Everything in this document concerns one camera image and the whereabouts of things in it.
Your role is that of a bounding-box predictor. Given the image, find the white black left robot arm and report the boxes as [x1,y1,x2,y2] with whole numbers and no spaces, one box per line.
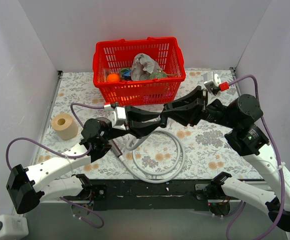
[6,104,166,214]

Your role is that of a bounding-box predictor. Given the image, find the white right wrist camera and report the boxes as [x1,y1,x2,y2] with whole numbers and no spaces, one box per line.
[203,71,230,96]

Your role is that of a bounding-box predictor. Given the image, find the white box with knob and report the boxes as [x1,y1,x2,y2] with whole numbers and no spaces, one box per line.
[0,214,29,240]

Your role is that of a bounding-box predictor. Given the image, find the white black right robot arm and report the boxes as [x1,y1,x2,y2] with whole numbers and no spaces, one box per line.
[127,87,290,232]

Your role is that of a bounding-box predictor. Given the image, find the floral patterned mat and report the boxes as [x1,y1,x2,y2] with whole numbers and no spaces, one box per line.
[51,72,260,180]

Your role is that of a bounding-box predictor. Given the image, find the orange ball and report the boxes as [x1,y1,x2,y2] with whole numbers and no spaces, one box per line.
[106,73,121,83]

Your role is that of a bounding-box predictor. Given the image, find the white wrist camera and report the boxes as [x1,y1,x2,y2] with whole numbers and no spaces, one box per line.
[104,102,127,126]
[203,71,230,96]

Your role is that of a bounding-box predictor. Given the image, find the aluminium frame rail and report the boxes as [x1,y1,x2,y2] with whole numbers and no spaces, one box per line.
[12,182,286,203]

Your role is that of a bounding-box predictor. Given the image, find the red plastic basket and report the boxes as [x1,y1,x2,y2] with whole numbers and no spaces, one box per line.
[92,36,186,106]

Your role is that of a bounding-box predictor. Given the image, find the green glass item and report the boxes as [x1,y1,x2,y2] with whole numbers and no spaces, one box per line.
[148,71,175,80]

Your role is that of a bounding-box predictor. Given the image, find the white shower hose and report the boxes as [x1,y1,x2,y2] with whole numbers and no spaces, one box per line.
[118,129,186,184]

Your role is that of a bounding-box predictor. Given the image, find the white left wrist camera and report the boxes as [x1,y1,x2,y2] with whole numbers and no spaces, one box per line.
[104,102,127,126]

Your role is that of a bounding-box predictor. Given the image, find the colourful small toy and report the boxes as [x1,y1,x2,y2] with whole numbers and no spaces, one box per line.
[119,67,132,81]

